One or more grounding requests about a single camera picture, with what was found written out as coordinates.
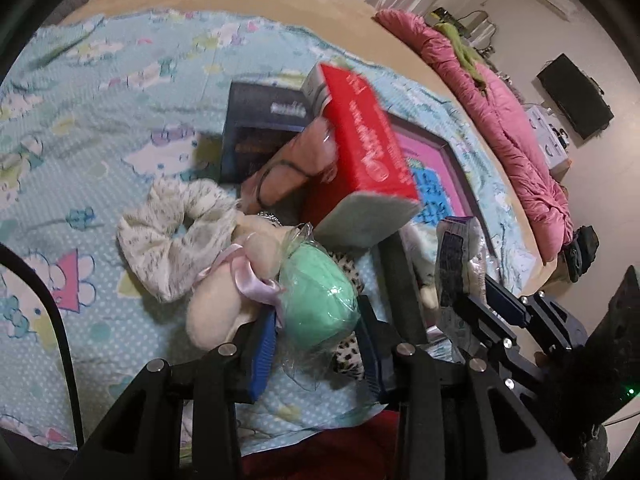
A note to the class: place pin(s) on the black television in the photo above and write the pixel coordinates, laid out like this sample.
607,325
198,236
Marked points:
575,95

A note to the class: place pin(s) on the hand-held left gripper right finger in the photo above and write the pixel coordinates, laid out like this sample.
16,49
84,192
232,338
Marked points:
371,360

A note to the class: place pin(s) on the dark box tray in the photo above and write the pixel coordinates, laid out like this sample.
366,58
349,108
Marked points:
400,280

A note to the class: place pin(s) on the small black box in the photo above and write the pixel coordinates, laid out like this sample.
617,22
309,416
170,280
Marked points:
250,120

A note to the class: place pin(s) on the plush bear with pink bow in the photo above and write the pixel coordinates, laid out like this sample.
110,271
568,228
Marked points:
220,305

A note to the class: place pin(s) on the pink quilt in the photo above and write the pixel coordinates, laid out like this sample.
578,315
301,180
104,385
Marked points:
510,135

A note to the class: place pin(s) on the white floral scrunchie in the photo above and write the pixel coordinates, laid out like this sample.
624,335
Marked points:
165,240

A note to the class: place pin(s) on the green garment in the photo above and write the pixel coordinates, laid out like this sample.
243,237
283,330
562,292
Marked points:
465,52

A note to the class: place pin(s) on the red tissue pack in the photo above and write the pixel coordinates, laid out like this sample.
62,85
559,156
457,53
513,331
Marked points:
365,135

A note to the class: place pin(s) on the green ball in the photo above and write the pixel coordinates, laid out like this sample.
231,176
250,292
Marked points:
320,300

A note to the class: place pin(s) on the white drawer cabinet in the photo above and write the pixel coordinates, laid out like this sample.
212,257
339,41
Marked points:
547,140

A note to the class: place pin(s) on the dark bag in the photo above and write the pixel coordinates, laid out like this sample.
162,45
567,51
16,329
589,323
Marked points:
581,255

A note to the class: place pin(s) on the purple white packet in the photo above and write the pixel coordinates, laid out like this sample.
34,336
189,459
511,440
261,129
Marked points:
452,260

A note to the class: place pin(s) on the light blue cat print blanket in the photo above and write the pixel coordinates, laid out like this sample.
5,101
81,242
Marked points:
100,135

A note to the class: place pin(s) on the leopard print scrunchie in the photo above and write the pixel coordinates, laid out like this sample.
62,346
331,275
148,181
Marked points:
346,360

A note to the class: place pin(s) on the red clothing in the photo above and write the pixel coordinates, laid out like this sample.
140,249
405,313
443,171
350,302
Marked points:
350,447

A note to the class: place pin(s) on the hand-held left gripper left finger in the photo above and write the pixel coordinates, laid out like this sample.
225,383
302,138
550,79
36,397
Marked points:
262,355

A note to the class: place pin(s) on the tan bed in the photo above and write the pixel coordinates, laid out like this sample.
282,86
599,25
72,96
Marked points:
300,15

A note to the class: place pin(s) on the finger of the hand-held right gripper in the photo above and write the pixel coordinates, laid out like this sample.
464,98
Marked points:
492,345
505,305

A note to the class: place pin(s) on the pink book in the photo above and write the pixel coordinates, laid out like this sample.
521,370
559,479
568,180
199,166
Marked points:
430,170

